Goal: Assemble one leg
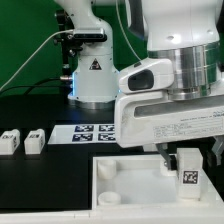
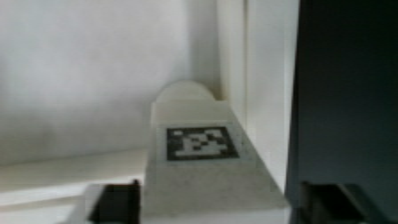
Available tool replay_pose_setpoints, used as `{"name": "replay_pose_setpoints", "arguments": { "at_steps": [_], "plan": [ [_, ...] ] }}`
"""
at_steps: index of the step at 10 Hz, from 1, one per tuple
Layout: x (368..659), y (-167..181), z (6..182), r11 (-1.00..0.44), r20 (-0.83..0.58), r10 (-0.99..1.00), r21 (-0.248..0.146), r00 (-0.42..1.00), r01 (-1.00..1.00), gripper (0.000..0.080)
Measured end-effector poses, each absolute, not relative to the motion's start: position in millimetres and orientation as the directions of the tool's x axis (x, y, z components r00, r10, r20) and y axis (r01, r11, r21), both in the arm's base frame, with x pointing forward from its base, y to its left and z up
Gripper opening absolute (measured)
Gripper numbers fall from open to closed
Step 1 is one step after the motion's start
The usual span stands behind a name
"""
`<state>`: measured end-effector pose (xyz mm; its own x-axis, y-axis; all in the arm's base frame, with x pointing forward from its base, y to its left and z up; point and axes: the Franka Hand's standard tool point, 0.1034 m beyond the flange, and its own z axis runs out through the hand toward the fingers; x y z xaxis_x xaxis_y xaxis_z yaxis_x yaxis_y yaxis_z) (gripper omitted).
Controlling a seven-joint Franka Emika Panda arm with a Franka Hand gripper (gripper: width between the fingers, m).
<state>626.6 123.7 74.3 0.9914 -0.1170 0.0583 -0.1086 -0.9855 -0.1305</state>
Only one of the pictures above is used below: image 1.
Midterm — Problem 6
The white cable right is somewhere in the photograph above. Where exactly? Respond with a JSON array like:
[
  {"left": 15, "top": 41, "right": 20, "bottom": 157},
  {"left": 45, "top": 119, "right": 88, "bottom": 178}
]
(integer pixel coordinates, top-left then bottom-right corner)
[{"left": 114, "top": 0, "right": 143, "bottom": 63}]

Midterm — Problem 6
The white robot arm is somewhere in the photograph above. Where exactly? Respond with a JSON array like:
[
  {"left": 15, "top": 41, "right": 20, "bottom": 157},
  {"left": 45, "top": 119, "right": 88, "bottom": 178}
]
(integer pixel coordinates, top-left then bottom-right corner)
[{"left": 55, "top": 0, "right": 224, "bottom": 149}]

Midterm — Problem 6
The white marker base plate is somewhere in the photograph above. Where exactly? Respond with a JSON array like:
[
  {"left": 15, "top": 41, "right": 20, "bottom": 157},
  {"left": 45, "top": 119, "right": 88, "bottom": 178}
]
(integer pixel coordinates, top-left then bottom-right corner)
[{"left": 48, "top": 124, "right": 117, "bottom": 145}]

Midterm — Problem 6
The white L-shaped obstacle fence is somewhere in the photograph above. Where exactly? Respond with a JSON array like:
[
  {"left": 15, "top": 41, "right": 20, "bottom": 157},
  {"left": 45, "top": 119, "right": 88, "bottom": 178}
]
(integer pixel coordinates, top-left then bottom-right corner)
[{"left": 0, "top": 157, "right": 224, "bottom": 224}]

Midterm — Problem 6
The white square tabletop part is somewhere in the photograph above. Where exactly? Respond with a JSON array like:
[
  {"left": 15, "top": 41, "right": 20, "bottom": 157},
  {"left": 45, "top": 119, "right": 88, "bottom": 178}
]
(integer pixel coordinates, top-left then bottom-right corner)
[{"left": 92, "top": 155, "right": 224, "bottom": 209}]

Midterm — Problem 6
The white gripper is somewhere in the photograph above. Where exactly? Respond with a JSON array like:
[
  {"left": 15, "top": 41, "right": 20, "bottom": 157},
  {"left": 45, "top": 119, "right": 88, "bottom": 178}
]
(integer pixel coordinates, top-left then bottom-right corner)
[{"left": 114, "top": 91, "right": 224, "bottom": 171}]

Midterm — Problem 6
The black cable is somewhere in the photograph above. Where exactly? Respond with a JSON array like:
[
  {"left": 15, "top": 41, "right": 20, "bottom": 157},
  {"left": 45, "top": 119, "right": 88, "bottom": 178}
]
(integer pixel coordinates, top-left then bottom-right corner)
[{"left": 0, "top": 77, "right": 73, "bottom": 97}]

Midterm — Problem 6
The white cable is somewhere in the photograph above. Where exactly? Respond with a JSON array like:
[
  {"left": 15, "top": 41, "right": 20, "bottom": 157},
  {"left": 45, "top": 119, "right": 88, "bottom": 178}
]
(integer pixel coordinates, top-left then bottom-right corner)
[
  {"left": 114, "top": 0, "right": 143, "bottom": 63},
  {"left": 0, "top": 29, "right": 75, "bottom": 92}
]

